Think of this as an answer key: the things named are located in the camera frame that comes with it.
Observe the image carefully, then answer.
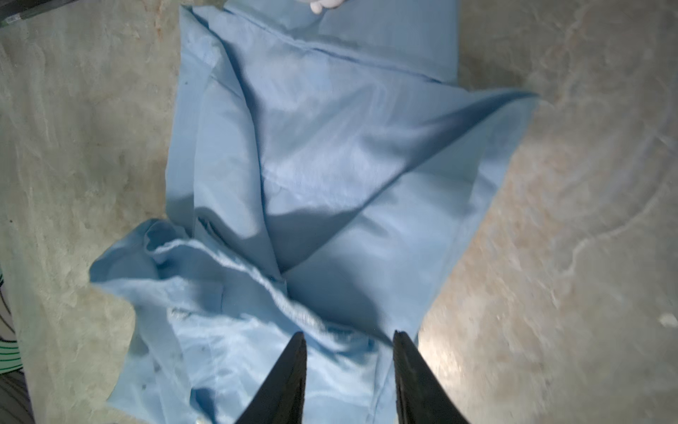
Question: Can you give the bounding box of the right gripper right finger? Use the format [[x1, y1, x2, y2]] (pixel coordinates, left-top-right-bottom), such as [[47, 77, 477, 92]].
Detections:
[[393, 331, 469, 424]]

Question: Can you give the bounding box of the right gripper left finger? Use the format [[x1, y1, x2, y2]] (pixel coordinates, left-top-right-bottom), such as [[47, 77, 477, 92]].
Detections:
[[236, 332, 307, 424]]

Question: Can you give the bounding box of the light blue long sleeve shirt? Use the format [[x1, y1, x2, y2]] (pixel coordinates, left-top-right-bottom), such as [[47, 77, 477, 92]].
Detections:
[[89, 1, 536, 423]]

